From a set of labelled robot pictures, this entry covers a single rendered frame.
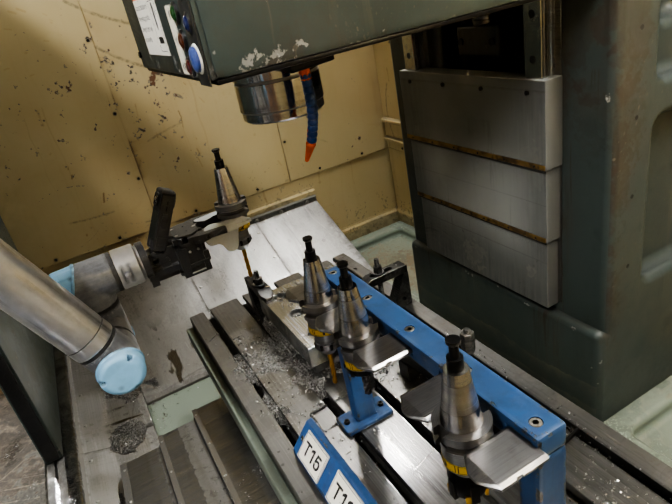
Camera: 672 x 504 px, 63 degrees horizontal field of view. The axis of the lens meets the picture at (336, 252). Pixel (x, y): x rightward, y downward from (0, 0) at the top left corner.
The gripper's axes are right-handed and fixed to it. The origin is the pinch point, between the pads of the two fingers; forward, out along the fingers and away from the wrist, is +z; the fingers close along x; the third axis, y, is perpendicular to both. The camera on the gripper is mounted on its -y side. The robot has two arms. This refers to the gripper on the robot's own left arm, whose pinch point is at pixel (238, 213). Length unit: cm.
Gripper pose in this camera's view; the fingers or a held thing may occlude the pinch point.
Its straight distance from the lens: 107.4
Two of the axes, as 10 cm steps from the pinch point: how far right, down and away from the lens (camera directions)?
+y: 1.9, 8.7, 4.4
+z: 8.6, -3.7, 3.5
